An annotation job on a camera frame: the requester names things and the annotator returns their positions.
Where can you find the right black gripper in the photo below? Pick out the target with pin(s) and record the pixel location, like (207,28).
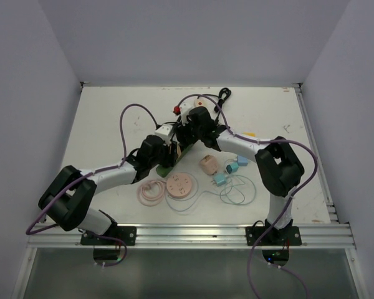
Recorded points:
(181,130)

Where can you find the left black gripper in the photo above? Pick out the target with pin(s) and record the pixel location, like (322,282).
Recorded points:
(169,157)

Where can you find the green power strip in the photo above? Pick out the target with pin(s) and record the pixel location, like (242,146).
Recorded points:
(166,167)

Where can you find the beige wooden power strip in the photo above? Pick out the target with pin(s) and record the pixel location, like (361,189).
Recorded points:
(200,102)

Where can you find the light pink cube adapter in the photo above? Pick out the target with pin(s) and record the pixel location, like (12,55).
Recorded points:
(209,165)

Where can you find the pink round socket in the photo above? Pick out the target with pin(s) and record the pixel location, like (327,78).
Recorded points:
(179,185)

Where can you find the yellow cube adapter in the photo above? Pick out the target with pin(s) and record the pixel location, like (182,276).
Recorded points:
(249,134)

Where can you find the light blue charger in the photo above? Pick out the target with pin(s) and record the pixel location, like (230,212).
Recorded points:
(242,161)

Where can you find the light teal charger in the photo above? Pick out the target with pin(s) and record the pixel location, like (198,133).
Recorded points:
(219,179)

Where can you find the teal dual usb charger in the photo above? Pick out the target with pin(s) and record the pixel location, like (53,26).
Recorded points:
(231,167)

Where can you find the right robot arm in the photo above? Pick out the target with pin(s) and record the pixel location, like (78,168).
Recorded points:
(278,165)

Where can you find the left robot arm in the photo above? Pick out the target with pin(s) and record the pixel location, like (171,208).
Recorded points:
(67,200)

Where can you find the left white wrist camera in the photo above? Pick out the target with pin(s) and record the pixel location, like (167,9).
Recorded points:
(165,132)

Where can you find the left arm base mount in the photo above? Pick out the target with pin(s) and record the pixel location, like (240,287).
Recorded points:
(118,233)

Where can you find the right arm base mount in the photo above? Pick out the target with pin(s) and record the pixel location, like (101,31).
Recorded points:
(268,233)

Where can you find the aluminium rail frame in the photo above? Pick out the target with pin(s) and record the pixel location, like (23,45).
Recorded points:
(193,236)

